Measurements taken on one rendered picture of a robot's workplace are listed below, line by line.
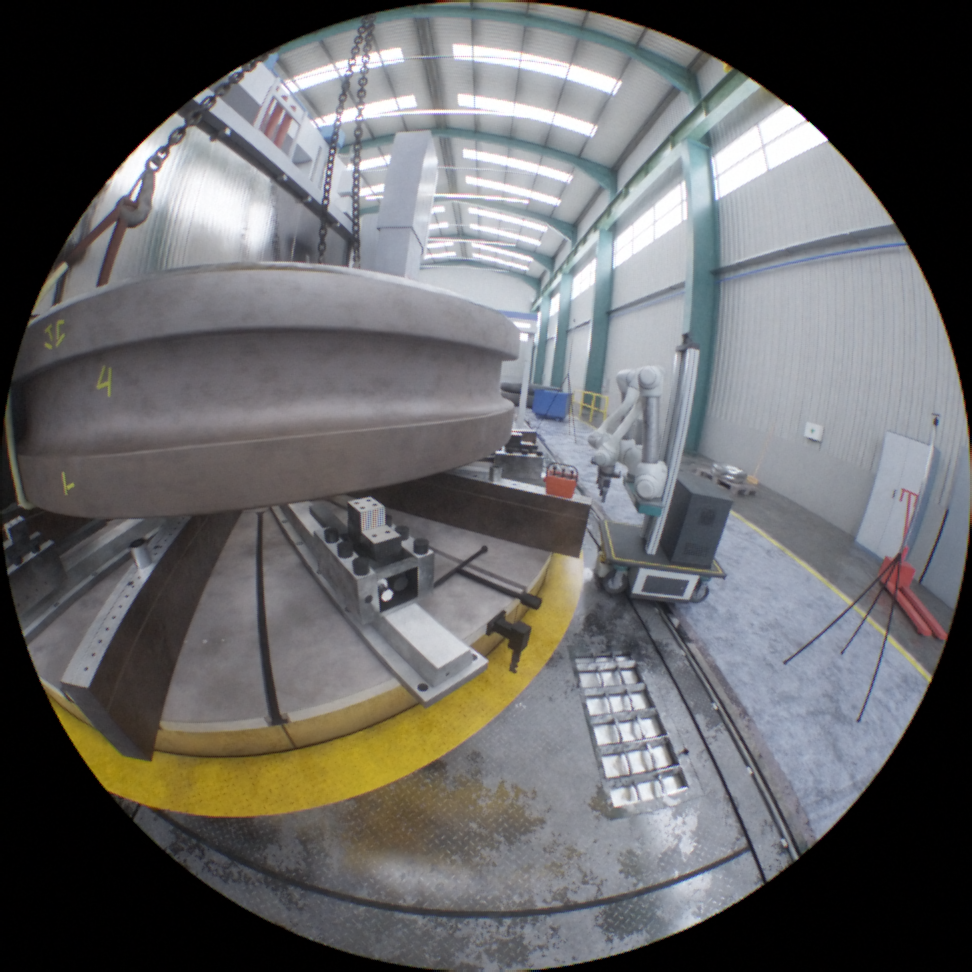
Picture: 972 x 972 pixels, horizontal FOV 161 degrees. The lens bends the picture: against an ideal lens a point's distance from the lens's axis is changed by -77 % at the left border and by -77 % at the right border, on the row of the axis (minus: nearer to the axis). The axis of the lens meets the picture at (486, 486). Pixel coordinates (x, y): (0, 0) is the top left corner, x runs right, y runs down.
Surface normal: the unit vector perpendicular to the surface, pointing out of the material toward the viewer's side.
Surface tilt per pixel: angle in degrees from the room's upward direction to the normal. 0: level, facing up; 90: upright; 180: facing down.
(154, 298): 90
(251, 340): 90
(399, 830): 0
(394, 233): 90
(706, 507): 90
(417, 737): 0
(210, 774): 0
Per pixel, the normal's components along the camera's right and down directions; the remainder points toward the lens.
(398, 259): 0.00, 0.33
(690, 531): -0.22, 0.29
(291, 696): 0.10, -0.94
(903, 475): -1.00, -0.09
